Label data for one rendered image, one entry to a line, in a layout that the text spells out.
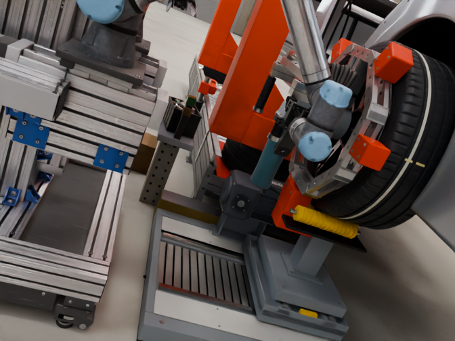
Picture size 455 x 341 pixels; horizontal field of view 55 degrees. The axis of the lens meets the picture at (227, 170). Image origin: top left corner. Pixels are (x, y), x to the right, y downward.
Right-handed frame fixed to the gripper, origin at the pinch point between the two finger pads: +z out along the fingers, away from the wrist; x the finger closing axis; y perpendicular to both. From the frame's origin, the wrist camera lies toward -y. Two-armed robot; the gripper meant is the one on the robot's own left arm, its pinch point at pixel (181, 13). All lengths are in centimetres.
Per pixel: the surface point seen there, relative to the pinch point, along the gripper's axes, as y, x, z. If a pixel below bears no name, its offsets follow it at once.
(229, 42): -111, 20, 118
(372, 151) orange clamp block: 99, 77, -53
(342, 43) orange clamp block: 39, 72, -37
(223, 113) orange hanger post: 50, 31, 7
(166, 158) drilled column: 62, 7, 38
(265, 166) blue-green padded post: 82, 52, -7
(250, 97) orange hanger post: 43, 42, 1
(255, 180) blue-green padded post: 86, 50, -1
